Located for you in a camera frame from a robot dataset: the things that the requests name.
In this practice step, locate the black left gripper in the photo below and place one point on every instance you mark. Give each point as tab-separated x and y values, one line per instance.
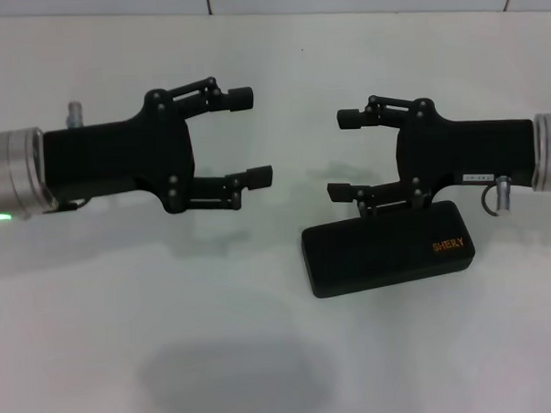
118	160

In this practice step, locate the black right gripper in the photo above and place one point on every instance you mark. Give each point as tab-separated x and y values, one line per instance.
474	154

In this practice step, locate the black glasses case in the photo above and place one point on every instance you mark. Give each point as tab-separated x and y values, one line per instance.
382	252

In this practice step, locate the right wrist silver plug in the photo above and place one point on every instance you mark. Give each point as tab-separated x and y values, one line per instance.
502	194

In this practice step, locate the wrist silver plug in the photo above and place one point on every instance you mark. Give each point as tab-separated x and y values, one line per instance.
74	114
502	194

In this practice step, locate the left wrist silver plug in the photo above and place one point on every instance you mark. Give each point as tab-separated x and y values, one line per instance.
74	114

